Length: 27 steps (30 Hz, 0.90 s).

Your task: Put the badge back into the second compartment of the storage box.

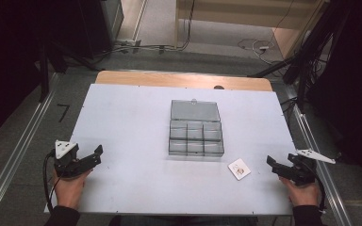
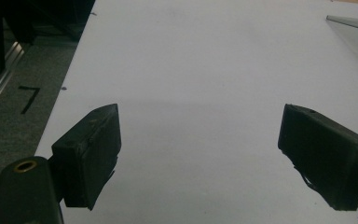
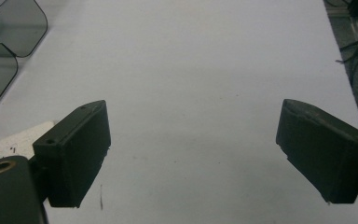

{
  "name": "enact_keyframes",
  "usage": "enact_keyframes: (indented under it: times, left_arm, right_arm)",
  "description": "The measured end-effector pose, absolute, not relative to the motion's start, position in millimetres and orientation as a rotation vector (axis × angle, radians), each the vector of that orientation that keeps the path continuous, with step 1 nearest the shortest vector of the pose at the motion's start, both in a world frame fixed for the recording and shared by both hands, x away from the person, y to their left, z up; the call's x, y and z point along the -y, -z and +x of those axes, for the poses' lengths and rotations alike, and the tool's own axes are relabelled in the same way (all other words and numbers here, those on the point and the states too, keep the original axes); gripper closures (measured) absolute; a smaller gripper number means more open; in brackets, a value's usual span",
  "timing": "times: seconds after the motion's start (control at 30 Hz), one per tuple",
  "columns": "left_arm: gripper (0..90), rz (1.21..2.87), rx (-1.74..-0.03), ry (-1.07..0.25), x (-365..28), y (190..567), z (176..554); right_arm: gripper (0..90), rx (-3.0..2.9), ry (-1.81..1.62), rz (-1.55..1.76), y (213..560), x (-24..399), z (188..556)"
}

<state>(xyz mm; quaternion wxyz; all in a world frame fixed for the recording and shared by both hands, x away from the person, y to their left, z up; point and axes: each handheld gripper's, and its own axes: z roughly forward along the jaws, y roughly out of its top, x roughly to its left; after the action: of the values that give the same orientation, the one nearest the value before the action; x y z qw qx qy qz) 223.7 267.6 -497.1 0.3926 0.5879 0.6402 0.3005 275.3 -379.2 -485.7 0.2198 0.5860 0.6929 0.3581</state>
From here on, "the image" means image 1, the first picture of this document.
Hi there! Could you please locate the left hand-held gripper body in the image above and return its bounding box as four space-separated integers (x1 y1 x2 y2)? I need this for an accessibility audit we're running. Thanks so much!
53 139 83 180

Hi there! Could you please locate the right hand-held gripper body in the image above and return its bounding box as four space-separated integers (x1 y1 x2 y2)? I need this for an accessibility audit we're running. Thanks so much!
287 148 337 186

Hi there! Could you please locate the person's right hand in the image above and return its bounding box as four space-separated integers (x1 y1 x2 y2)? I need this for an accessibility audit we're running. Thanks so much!
278 175 321 208

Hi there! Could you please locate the person's left hand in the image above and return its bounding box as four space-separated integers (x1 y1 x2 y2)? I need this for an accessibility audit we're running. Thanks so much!
53 169 92 211

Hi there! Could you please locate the small white packet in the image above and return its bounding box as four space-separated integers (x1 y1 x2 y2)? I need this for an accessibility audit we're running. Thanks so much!
227 157 253 182

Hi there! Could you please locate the clear plastic compartment box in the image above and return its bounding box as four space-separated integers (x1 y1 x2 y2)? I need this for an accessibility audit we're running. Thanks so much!
168 98 226 158

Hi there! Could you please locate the black metal stand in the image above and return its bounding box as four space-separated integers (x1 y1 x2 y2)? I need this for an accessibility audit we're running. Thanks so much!
37 40 102 104

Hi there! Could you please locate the wooden table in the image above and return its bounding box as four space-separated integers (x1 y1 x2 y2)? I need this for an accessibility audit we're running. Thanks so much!
94 70 273 92

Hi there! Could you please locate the bundle of black stands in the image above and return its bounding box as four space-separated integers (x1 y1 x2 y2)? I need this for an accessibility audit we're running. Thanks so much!
247 0 356 111

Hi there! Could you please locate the grey power strip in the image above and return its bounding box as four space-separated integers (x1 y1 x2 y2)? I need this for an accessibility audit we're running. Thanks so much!
114 38 143 55

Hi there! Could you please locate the wooden cabinet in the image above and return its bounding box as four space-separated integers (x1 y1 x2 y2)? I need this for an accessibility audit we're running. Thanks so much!
173 0 332 60

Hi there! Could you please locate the aluminium rail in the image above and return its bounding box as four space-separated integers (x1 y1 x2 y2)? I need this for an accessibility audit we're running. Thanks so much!
283 84 354 226
0 73 60 226

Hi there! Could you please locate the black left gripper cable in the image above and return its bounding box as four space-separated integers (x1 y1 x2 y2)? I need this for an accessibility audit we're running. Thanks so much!
42 150 60 215

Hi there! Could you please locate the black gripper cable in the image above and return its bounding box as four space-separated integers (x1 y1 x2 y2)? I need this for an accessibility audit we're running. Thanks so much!
307 163 328 212
42 150 60 215

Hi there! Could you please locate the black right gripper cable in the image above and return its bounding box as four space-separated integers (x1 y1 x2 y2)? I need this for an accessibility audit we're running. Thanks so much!
307 163 328 212

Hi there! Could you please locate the white cable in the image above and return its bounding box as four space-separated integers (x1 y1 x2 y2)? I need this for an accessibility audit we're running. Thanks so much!
237 37 286 66

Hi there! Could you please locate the black floor cable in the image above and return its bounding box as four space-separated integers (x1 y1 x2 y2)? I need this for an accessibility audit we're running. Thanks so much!
100 0 197 59

